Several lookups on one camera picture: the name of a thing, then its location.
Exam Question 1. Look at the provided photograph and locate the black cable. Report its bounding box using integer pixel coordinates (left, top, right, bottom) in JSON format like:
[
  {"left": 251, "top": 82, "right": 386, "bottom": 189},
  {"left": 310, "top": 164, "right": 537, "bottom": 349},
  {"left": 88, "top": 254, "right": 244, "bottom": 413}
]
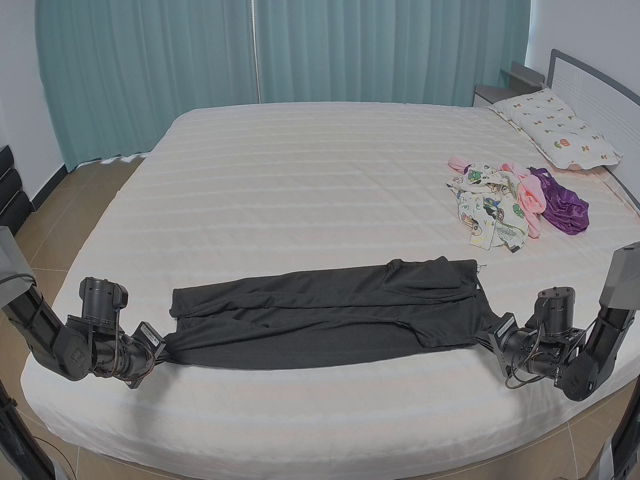
[
  {"left": 504, "top": 365, "right": 543, "bottom": 390},
  {"left": 31, "top": 435, "right": 66, "bottom": 480}
]

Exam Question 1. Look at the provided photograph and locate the white printed pillow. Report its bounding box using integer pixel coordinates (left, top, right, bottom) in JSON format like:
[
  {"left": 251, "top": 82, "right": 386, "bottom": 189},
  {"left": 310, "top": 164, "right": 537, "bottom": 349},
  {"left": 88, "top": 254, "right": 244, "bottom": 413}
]
[{"left": 487, "top": 88, "right": 623, "bottom": 171}]

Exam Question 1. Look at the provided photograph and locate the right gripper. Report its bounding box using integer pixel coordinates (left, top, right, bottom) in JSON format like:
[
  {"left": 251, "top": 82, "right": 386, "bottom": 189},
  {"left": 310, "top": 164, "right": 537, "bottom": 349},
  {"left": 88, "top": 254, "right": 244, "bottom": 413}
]
[{"left": 489, "top": 312, "right": 542, "bottom": 376}]

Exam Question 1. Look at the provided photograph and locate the purple satin garment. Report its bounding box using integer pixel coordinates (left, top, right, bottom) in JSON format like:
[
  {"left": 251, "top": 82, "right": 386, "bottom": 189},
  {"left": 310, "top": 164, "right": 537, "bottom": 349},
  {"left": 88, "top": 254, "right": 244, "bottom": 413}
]
[{"left": 530, "top": 167, "right": 591, "bottom": 236}]

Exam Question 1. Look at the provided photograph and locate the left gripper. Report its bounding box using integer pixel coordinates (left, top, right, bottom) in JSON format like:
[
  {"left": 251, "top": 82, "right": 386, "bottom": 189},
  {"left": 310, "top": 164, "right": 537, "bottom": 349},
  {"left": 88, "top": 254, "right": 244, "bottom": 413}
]
[{"left": 95, "top": 320, "right": 167, "bottom": 390}]

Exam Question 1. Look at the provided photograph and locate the bed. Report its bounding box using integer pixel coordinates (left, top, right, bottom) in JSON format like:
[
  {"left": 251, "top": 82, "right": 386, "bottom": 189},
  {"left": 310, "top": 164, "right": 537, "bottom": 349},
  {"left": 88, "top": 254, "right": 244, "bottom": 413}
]
[{"left": 22, "top": 48, "right": 640, "bottom": 480}]

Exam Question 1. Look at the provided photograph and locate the blue-green curtain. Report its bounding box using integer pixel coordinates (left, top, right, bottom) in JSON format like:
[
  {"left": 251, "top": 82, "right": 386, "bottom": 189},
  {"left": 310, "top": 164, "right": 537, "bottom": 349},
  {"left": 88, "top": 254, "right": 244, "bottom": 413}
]
[
  {"left": 252, "top": 0, "right": 533, "bottom": 109},
  {"left": 35, "top": 0, "right": 261, "bottom": 169}
]

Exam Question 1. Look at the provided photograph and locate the grey white bedside table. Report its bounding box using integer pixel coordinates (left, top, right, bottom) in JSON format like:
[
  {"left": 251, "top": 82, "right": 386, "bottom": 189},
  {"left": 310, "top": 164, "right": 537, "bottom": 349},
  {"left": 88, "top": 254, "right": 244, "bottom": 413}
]
[{"left": 474, "top": 62, "right": 546, "bottom": 108}]

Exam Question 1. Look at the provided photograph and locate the white printed pyjama garment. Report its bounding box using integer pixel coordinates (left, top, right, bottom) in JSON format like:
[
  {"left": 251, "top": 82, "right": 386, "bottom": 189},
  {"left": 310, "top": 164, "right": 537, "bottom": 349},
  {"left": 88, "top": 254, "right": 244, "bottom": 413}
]
[{"left": 446, "top": 164, "right": 530, "bottom": 255}]

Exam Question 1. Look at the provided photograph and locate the pink garment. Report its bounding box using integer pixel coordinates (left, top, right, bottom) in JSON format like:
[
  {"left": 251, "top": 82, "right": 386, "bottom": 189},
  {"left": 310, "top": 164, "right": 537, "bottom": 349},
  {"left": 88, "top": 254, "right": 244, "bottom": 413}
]
[{"left": 447, "top": 155, "right": 548, "bottom": 240}]

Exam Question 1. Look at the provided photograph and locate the black T-shirt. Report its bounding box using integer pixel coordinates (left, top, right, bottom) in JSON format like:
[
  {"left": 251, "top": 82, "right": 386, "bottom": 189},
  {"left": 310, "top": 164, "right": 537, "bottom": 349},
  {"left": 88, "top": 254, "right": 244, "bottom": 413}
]
[{"left": 162, "top": 257, "right": 503, "bottom": 371}]

